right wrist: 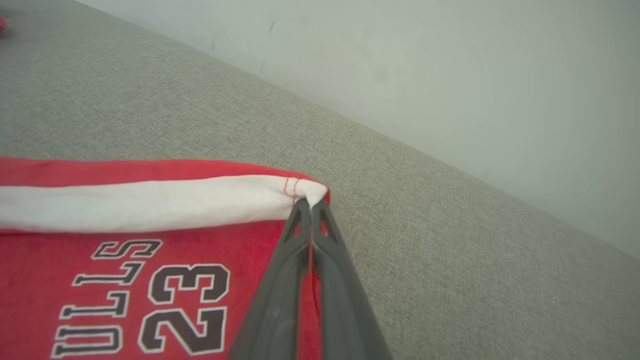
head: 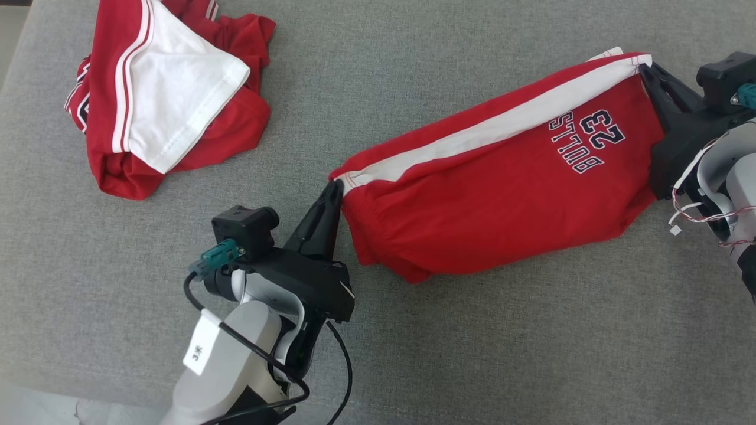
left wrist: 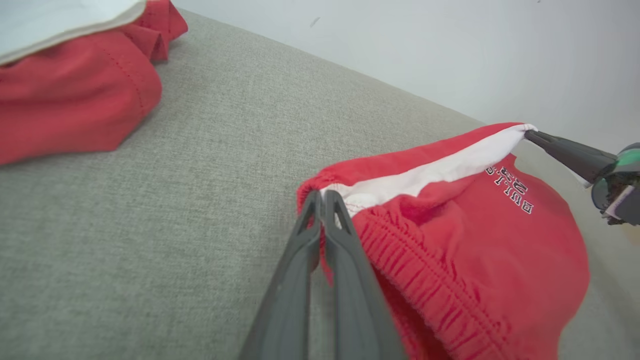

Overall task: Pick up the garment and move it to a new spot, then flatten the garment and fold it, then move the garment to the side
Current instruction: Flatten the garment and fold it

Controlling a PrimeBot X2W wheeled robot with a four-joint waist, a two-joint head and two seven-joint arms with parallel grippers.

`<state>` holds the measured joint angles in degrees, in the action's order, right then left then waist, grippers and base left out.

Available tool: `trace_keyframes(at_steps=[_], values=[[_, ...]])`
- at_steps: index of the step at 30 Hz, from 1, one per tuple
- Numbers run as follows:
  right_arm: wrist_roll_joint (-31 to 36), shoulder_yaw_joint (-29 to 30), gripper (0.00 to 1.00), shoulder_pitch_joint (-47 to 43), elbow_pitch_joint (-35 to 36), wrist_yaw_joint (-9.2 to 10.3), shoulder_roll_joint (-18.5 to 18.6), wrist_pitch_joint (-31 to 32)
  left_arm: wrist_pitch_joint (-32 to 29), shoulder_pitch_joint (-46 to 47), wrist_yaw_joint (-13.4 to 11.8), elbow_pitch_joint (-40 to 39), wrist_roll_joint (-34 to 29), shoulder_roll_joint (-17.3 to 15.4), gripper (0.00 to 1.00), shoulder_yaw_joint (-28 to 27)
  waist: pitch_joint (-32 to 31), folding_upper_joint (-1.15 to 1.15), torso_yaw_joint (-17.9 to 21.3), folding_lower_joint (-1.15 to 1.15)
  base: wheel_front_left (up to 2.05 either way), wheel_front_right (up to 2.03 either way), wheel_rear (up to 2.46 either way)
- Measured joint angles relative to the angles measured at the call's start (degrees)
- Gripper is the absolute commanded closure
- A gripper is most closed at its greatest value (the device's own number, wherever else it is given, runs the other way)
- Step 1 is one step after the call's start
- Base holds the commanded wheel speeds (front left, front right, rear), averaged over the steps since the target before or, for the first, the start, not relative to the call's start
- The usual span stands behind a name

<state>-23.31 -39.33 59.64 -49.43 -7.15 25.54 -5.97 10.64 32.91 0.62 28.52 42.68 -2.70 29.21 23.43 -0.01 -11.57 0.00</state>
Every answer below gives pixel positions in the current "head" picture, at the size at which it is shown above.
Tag teal cable connector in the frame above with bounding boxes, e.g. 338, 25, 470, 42
189, 239, 244, 279
732, 83, 756, 112

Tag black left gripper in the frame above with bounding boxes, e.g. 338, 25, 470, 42
204, 182, 355, 322

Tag grey fabric sofa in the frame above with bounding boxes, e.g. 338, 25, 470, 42
0, 0, 756, 425

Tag red white wire bundle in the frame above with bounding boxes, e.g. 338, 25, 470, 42
667, 137, 756, 250

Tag teal right cable connector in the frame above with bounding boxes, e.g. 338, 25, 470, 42
732, 83, 756, 112

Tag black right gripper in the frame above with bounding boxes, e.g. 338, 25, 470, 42
640, 63, 756, 198

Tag teal left cable connector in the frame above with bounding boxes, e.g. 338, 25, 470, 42
189, 239, 244, 279

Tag red white-striped shorts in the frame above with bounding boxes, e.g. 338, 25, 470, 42
329, 47, 666, 285

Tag red white-sleeved t-shirt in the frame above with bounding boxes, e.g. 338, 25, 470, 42
64, 0, 276, 201

